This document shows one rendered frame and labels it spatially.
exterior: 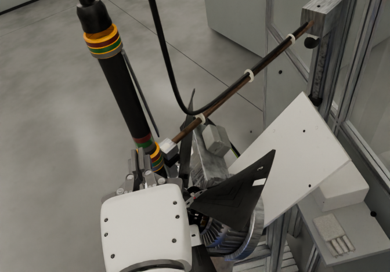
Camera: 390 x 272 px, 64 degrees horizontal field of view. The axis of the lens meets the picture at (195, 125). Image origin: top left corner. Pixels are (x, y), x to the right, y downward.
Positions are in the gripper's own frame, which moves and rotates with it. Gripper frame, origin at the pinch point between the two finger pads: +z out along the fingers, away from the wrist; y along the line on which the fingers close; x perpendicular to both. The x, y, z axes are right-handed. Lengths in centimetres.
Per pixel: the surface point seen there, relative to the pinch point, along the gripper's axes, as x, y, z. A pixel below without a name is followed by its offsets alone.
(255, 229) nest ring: -53, 20, 10
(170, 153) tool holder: -12.2, 3.5, 10.7
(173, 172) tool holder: -17.7, 2.9, 10.3
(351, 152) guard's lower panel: -73, 70, 39
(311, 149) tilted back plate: -35, 39, 19
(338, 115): -65, 70, 52
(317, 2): -8, 50, 47
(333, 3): -8, 53, 44
